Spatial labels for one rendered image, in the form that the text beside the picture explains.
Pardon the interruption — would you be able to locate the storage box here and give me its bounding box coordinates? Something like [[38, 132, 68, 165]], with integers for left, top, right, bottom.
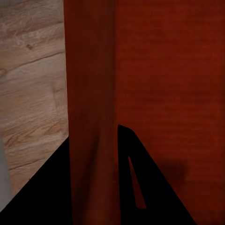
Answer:
[[63, 0, 225, 225]]

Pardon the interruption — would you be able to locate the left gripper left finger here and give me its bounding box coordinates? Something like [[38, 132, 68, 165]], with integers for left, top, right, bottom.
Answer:
[[0, 137, 72, 225]]

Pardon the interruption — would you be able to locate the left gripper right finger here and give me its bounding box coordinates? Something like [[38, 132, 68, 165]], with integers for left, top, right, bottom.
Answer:
[[118, 125, 197, 225]]

